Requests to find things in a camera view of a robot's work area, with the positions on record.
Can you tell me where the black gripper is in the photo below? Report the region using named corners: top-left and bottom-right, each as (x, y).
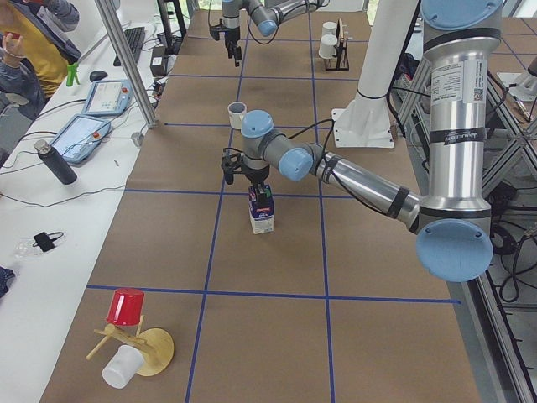
top-left (224, 27), bottom-right (242, 66)
top-left (244, 165), bottom-right (270, 198)

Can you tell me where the milk carton blue white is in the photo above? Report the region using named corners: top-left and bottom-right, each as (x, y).
top-left (248, 187), bottom-right (274, 234)

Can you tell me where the white ribbed mug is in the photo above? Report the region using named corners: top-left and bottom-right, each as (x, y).
top-left (227, 102), bottom-right (248, 130)

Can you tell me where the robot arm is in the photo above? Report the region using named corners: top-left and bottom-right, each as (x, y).
top-left (239, 1), bottom-right (502, 282)
top-left (209, 0), bottom-right (329, 67)

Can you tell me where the white cup on rack front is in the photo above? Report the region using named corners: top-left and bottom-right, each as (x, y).
top-left (318, 34), bottom-right (338, 60)

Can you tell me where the white cup on rack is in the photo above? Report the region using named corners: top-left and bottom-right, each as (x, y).
top-left (321, 21), bottom-right (337, 36)
top-left (318, 34), bottom-right (338, 60)

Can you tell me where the white cup on rack rear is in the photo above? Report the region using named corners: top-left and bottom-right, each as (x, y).
top-left (321, 21), bottom-right (337, 36)

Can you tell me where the small metal cup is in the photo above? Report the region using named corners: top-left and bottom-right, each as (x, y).
top-left (131, 132), bottom-right (143, 147)

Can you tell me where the red plastic cup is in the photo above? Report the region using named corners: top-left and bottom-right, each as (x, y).
top-left (106, 288), bottom-right (144, 326)

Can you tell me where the wooden cup stand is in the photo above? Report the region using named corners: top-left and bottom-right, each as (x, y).
top-left (86, 315), bottom-right (175, 377)

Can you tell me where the white cup on wooden stand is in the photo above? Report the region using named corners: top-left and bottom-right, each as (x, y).
top-left (102, 345), bottom-right (144, 389)

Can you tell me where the black power brick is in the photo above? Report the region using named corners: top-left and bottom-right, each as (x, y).
top-left (150, 45), bottom-right (169, 77)

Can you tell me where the black keyboard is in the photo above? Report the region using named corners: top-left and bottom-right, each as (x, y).
top-left (123, 27), bottom-right (146, 64)

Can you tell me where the teach pendant far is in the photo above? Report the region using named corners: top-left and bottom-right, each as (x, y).
top-left (82, 80), bottom-right (132, 117)

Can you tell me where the teach pendant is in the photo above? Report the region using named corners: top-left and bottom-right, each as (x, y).
top-left (82, 80), bottom-right (132, 117)
top-left (51, 114), bottom-right (111, 165)

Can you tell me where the black computer mouse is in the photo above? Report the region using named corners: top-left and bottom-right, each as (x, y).
top-left (89, 70), bottom-right (108, 82)

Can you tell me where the green clamp tool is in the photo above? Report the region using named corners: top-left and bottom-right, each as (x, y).
top-left (65, 62), bottom-right (80, 87)

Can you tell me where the teach pendant near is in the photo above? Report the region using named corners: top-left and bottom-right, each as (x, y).
top-left (51, 114), bottom-right (111, 165)

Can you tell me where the person at desk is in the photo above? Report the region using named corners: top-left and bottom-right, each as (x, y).
top-left (0, 0), bottom-right (83, 121)

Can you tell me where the black water bottle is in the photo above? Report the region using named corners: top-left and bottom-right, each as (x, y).
top-left (34, 139), bottom-right (77, 185)

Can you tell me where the small black adapter device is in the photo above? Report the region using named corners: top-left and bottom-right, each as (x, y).
top-left (33, 232), bottom-right (65, 253)

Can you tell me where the clear plastic bag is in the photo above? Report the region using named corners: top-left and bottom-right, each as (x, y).
top-left (14, 238), bottom-right (43, 258)

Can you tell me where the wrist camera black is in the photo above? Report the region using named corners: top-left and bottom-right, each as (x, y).
top-left (209, 23), bottom-right (226, 41)
top-left (221, 147), bottom-right (245, 185)

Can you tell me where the black wire cup rack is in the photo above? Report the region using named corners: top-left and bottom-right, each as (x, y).
top-left (324, 18), bottom-right (350, 71)

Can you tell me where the aluminium frame post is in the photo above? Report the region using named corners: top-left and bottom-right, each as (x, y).
top-left (95, 0), bottom-right (157, 128)

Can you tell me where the white camera pole base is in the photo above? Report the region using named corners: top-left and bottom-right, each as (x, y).
top-left (333, 0), bottom-right (420, 149)

